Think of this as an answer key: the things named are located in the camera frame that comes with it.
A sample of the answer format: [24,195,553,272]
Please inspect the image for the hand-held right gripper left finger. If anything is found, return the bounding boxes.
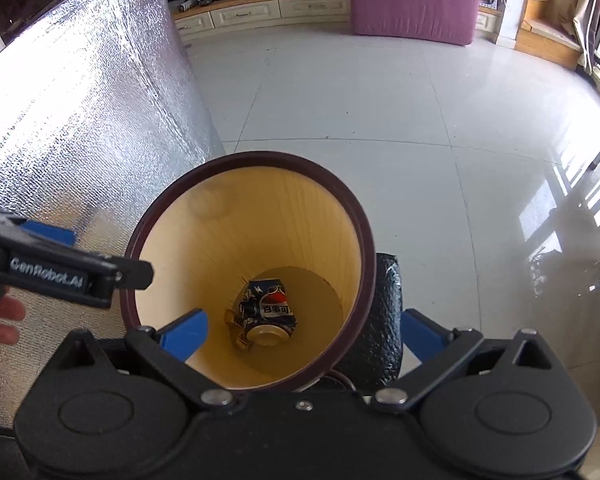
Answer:
[55,309,236,413]

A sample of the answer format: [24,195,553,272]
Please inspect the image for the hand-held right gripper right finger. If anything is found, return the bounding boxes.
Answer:
[370,308,566,412]

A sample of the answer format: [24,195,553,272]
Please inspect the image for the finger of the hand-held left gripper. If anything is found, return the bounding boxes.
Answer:
[11,217,77,248]
[114,256,155,290]

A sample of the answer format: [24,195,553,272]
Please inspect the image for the crushed blue soda can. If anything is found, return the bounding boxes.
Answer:
[223,277,298,352]

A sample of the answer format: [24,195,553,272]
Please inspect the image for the wooden bin with brown rim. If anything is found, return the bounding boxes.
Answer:
[120,152,379,394]

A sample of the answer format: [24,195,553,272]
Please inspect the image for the person's left hand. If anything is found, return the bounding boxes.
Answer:
[0,294,27,374]

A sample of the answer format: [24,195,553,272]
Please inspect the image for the silver foil table cover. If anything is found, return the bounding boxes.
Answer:
[0,0,227,431]

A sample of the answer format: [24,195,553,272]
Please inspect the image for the cream drawer cabinet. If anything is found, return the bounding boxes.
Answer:
[172,0,352,42]

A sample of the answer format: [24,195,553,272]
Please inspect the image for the wooden steps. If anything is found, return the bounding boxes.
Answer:
[515,0,582,70]

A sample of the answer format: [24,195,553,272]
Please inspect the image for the white board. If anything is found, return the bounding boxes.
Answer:
[499,0,535,47]

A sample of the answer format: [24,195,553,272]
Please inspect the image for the beige curtain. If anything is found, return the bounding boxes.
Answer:
[572,0,600,75]

